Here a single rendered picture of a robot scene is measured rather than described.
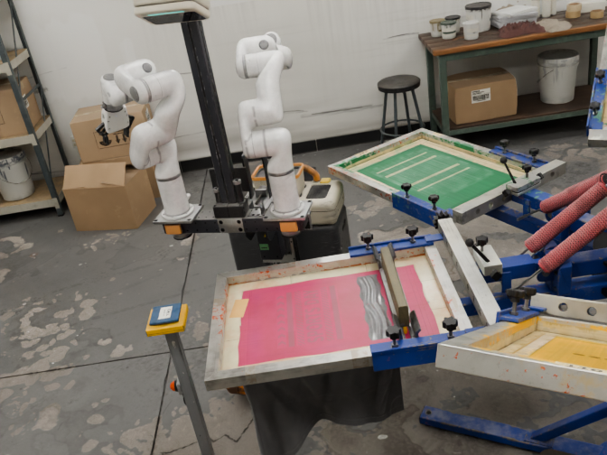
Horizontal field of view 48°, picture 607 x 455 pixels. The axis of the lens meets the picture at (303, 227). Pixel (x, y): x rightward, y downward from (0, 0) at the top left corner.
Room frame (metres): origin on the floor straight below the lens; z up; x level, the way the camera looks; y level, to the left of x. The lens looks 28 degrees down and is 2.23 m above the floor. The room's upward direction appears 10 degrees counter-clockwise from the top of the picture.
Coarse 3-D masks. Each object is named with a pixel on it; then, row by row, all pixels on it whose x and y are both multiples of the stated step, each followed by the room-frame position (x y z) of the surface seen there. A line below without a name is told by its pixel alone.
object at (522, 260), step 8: (512, 256) 1.81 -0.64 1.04; (520, 256) 1.80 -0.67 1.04; (528, 256) 1.79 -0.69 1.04; (504, 264) 1.77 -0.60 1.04; (512, 264) 1.77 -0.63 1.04; (520, 264) 1.76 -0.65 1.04; (528, 264) 1.75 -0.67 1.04; (512, 272) 1.75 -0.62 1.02; (520, 272) 1.75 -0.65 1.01; (528, 272) 1.75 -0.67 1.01; (488, 280) 1.76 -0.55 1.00
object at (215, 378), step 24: (288, 264) 2.08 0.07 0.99; (312, 264) 2.06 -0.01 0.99; (336, 264) 2.05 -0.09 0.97; (360, 264) 2.05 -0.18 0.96; (432, 264) 1.92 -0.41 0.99; (216, 288) 2.00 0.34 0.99; (216, 312) 1.85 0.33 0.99; (456, 312) 1.64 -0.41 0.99; (216, 336) 1.73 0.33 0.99; (216, 360) 1.60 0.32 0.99; (288, 360) 1.55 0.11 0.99; (312, 360) 1.53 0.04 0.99; (336, 360) 1.51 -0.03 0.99; (360, 360) 1.51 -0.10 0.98; (216, 384) 1.52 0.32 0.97; (240, 384) 1.52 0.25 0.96
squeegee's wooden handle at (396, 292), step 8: (384, 248) 1.96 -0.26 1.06; (384, 256) 1.91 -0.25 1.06; (384, 264) 1.88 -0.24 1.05; (392, 264) 1.86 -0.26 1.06; (384, 272) 1.91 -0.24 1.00; (392, 272) 1.81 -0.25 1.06; (392, 280) 1.76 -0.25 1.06; (392, 288) 1.72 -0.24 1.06; (400, 288) 1.71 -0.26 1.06; (392, 296) 1.74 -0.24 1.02; (400, 296) 1.67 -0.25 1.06; (400, 304) 1.63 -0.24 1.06; (400, 312) 1.62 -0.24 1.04; (408, 312) 1.62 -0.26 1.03; (400, 320) 1.62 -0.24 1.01; (408, 320) 1.62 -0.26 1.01
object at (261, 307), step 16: (368, 272) 2.00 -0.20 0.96; (400, 272) 1.96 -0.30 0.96; (272, 288) 2.00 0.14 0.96; (288, 288) 1.98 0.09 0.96; (304, 288) 1.96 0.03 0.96; (352, 288) 1.91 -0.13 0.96; (384, 288) 1.88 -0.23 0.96; (416, 288) 1.85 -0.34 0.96; (256, 304) 1.91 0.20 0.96; (272, 304) 1.90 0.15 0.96; (352, 304) 1.82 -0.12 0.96; (256, 320) 1.82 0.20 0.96
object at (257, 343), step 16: (416, 304) 1.76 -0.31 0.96; (272, 320) 1.80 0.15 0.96; (352, 320) 1.73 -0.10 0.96; (432, 320) 1.66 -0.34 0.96; (240, 336) 1.75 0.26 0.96; (256, 336) 1.74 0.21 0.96; (272, 336) 1.72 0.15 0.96; (352, 336) 1.65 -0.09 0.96; (368, 336) 1.64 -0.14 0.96; (240, 352) 1.67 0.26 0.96; (256, 352) 1.66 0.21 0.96; (272, 352) 1.64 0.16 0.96; (288, 352) 1.63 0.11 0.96; (304, 352) 1.62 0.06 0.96; (320, 352) 1.60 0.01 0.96
